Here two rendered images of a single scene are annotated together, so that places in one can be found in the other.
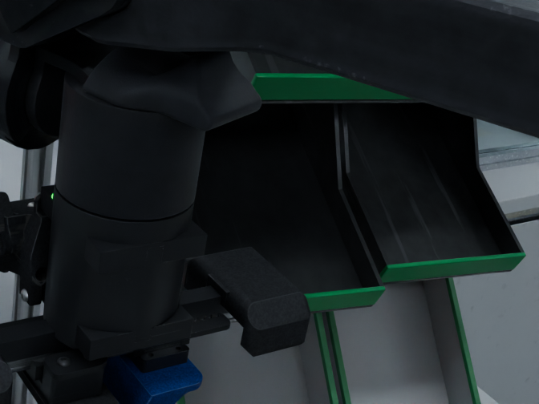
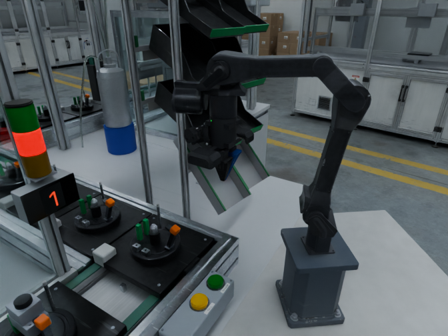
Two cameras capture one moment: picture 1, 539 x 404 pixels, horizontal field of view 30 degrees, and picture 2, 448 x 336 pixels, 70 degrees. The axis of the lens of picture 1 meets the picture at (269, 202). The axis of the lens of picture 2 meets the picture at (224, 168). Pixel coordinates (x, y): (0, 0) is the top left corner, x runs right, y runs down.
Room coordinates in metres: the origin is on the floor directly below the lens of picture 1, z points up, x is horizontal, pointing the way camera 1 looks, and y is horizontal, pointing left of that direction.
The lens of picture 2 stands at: (-0.24, 0.27, 1.58)
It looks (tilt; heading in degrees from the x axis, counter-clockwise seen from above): 27 degrees down; 341
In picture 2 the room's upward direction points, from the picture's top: straight up
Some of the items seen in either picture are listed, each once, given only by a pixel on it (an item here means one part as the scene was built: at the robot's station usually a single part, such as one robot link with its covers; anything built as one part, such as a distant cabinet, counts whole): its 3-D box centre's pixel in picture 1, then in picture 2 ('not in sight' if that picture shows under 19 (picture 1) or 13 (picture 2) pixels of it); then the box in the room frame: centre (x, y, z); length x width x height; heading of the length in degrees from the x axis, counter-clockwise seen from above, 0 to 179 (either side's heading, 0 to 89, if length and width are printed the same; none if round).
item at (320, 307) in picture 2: not in sight; (312, 275); (0.26, -0.15, 0.96); 0.15 x 0.15 x 0.20; 77
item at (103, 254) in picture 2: not in sight; (154, 235); (0.48, 0.22, 1.01); 0.24 x 0.24 x 0.13; 40
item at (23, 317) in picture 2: not in sight; (24, 309); (0.28, 0.49, 1.06); 0.08 x 0.04 x 0.07; 40
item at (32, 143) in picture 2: not in sight; (29, 141); (0.46, 0.45, 1.33); 0.05 x 0.05 x 0.05
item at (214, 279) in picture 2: not in sight; (215, 283); (0.31, 0.10, 0.96); 0.04 x 0.04 x 0.02
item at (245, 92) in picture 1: (136, 111); (223, 99); (0.37, 0.06, 1.41); 0.09 x 0.06 x 0.07; 62
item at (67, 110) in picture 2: not in sight; (81, 101); (2.01, 0.48, 1.01); 0.24 x 0.24 x 0.13; 40
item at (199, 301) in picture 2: not in sight; (199, 302); (0.27, 0.15, 0.96); 0.04 x 0.04 x 0.02
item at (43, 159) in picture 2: not in sight; (36, 163); (0.46, 0.45, 1.28); 0.05 x 0.05 x 0.05
